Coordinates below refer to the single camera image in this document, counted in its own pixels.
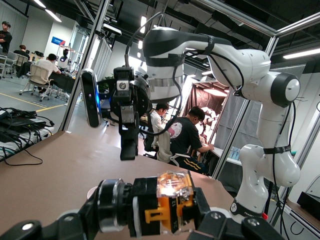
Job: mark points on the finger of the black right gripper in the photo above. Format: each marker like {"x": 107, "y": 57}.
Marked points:
{"x": 128, "y": 142}

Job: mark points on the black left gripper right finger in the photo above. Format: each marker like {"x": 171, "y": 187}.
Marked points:
{"x": 212, "y": 225}

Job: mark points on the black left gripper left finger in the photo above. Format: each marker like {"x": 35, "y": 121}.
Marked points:
{"x": 75, "y": 225}

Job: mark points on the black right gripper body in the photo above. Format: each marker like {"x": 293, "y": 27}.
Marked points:
{"x": 127, "y": 100}

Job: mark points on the orange push button switch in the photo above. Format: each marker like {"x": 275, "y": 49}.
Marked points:
{"x": 150, "y": 200}

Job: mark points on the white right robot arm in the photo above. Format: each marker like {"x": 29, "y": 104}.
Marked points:
{"x": 250, "y": 62}

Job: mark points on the green potted plant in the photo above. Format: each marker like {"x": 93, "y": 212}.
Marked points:
{"x": 103, "y": 85}

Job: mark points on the seated person white shirt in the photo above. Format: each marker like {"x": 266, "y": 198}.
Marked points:
{"x": 156, "y": 122}
{"x": 46, "y": 65}

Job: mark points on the pink round plate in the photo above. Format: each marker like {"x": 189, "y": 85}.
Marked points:
{"x": 90, "y": 193}

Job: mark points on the white office chair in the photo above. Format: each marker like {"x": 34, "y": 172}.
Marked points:
{"x": 163, "y": 145}
{"x": 37, "y": 75}

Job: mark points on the seated person black printed shirt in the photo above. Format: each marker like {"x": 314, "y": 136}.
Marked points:
{"x": 185, "y": 132}

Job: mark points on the ceiling strip light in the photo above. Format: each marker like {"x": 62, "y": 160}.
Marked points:
{"x": 53, "y": 15}
{"x": 40, "y": 3}
{"x": 143, "y": 23}
{"x": 302, "y": 53}

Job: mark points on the black box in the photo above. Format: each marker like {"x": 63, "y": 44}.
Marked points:
{"x": 308, "y": 202}

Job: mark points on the seated person dark shirt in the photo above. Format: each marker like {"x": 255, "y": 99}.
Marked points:
{"x": 22, "y": 53}

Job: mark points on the standing person black shirt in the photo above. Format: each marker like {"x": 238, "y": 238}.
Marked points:
{"x": 5, "y": 40}

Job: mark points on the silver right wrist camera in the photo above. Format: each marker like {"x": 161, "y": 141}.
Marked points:
{"x": 91, "y": 100}

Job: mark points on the silver frame-mounted camera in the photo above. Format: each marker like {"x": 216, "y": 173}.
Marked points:
{"x": 112, "y": 29}

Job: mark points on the blue wall sign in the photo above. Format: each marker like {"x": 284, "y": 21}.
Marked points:
{"x": 58, "y": 40}

